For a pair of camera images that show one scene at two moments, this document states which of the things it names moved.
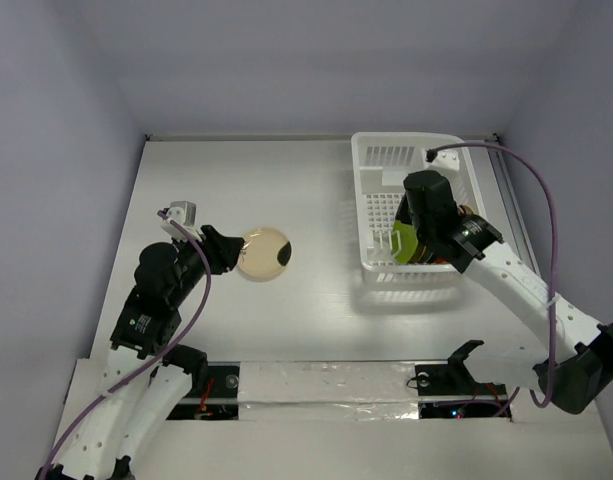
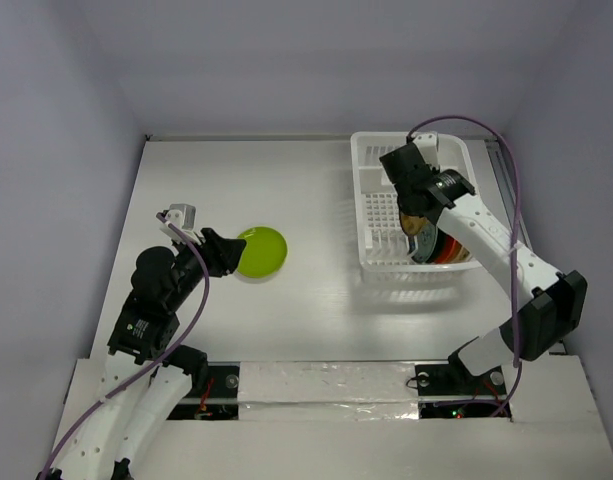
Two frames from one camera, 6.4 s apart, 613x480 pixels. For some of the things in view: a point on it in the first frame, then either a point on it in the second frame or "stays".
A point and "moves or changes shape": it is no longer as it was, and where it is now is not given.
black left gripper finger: [232, 248] stays
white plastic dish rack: [381, 162] stays
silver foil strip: [328, 390] stays
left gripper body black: [211, 248] stays
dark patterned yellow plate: [422, 254] moves or changes shape
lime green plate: [409, 242] → [264, 254]
